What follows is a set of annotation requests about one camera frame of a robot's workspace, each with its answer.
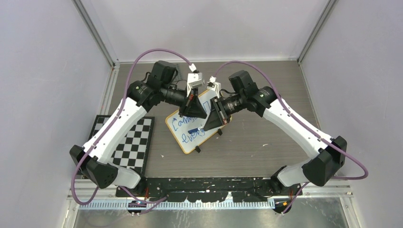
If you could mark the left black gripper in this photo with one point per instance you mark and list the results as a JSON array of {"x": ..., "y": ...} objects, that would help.
[{"x": 193, "y": 107}]

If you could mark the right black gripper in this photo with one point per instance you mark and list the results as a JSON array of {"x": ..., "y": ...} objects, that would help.
[{"x": 218, "y": 114}]

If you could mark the yellow framed whiteboard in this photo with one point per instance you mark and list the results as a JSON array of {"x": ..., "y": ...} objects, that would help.
[{"x": 179, "y": 127}]

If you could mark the metal wire whiteboard stand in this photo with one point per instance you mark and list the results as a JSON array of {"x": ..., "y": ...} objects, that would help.
[{"x": 216, "y": 135}]

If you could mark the black white checkerboard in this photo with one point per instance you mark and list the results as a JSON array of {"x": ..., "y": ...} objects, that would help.
[{"x": 133, "y": 150}]

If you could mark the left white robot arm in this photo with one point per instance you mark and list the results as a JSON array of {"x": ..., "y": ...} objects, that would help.
[{"x": 93, "y": 158}]

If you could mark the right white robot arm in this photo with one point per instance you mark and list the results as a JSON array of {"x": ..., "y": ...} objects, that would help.
[{"x": 323, "y": 158}]

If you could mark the grey studded baseplate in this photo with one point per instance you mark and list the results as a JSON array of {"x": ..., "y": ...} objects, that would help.
[{"x": 178, "y": 75}]

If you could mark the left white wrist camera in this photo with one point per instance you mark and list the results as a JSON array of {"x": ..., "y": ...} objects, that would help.
[{"x": 194, "y": 79}]

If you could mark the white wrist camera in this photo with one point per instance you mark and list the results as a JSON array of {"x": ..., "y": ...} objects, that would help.
[
  {"x": 194, "y": 79},
  {"x": 213, "y": 85}
]

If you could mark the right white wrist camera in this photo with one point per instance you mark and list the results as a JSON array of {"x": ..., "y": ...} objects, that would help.
[{"x": 213, "y": 85}]

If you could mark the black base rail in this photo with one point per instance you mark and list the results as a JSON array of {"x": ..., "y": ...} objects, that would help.
[{"x": 217, "y": 189}]

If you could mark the white slotted cable duct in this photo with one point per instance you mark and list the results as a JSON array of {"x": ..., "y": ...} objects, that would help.
[{"x": 122, "y": 204}]

